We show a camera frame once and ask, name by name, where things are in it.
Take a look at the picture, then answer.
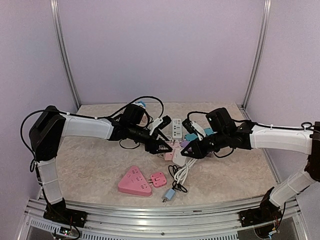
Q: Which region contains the pink triangular power strip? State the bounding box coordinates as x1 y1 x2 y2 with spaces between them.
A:
117 165 152 197

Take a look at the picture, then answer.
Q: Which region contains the short black usb cable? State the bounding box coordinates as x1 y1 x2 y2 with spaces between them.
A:
167 164 189 194

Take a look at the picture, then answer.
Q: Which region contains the pink cube socket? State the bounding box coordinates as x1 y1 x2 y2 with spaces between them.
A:
163 139 186 162

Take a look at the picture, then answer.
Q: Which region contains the white thick power cord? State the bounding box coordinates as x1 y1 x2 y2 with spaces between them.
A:
157 134 198 186

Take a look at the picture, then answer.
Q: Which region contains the light blue plug adapter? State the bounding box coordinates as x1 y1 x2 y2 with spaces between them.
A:
162 188 176 203

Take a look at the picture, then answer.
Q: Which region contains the aluminium frame post right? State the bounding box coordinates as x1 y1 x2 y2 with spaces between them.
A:
241 0 272 111

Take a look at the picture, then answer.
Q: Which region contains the pink square plug adapter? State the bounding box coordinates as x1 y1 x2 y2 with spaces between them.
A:
147 172 167 188

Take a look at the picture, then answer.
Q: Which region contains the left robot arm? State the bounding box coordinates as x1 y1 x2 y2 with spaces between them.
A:
29 103 173 223

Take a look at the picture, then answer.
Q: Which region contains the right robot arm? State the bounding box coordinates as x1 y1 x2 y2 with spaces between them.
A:
181 107 320 222

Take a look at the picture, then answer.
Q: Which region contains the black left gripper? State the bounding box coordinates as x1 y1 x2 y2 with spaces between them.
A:
128 123 173 154

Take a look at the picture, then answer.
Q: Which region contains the teal power strip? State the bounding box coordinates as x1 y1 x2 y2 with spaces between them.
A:
184 127 215 142

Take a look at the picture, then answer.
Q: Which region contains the white plug adapter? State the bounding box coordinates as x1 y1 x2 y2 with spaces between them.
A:
172 152 187 167

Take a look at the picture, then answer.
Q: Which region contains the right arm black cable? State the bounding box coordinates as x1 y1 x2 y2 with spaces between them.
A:
186 111 320 226

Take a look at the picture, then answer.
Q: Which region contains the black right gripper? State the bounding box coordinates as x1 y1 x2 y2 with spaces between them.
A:
181 129 229 159

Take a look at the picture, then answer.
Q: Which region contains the purple power strip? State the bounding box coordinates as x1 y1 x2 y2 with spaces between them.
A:
180 139 213 159

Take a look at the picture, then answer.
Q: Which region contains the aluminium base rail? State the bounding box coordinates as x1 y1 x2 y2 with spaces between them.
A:
16 197 310 240

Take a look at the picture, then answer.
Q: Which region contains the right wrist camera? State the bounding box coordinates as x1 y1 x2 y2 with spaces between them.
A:
182 118 206 139

